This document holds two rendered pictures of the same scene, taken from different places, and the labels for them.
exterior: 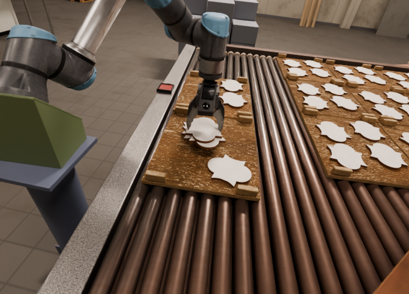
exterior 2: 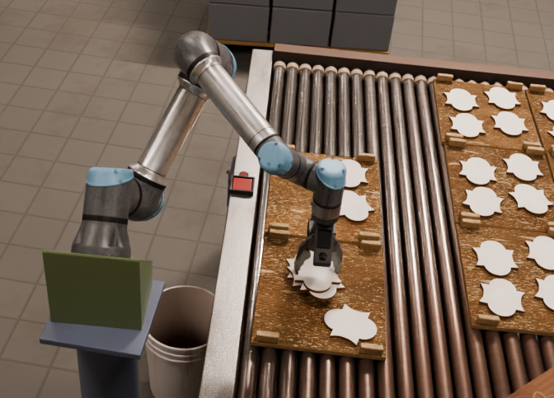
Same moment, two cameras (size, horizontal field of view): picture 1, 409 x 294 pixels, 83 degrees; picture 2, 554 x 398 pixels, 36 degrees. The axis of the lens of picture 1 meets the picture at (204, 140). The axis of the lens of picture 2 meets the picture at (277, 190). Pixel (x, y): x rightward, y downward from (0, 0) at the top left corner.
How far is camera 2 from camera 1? 1.51 m
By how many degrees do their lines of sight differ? 3
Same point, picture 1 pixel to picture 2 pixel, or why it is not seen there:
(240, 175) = (363, 330)
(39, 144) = (125, 304)
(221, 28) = (338, 183)
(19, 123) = (110, 283)
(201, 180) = (318, 339)
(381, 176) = (538, 323)
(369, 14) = not seen: outside the picture
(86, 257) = not seen: outside the picture
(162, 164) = (270, 321)
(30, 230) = not seen: outside the picture
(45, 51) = (129, 194)
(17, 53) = (107, 205)
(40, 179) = (124, 344)
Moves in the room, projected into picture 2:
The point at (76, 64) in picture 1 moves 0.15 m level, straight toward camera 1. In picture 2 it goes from (151, 195) to (174, 230)
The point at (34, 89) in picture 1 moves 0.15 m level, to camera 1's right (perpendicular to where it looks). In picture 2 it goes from (125, 243) to (185, 247)
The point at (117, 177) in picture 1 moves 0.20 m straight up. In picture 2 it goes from (219, 339) to (223, 286)
